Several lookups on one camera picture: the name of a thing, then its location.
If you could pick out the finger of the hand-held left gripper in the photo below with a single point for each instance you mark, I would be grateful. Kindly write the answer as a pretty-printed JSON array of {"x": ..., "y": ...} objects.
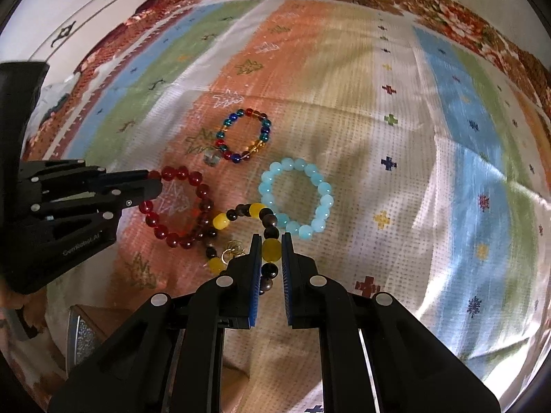
[
  {"x": 144, "y": 193},
  {"x": 129, "y": 175}
]

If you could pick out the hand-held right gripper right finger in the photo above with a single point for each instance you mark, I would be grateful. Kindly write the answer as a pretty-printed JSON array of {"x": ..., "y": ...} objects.
[{"x": 287, "y": 275}]

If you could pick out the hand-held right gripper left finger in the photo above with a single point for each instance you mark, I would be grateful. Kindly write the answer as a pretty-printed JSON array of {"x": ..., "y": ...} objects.
[{"x": 256, "y": 275}]

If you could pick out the striped printed bed cover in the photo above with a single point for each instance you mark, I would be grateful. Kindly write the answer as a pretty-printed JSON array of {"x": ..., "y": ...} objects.
[{"x": 344, "y": 159}]

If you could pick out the white headboard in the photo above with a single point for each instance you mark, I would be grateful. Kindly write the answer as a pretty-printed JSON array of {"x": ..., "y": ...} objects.
[{"x": 86, "y": 13}]

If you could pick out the red floral blanket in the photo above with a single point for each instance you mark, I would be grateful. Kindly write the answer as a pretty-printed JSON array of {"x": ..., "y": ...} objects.
[{"x": 452, "y": 13}]

